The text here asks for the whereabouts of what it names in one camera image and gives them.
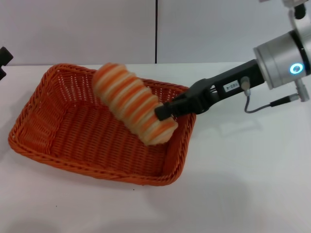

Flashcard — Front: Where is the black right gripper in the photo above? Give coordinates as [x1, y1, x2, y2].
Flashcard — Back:
[155, 59, 266, 121]

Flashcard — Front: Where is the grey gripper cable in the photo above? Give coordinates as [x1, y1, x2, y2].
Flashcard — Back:
[239, 76, 301, 115]

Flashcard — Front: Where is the striped orange toy bread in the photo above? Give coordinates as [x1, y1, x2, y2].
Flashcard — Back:
[92, 62, 178, 147]

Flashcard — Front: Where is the orange woven plastic basket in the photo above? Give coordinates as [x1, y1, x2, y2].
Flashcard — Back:
[7, 63, 197, 187]

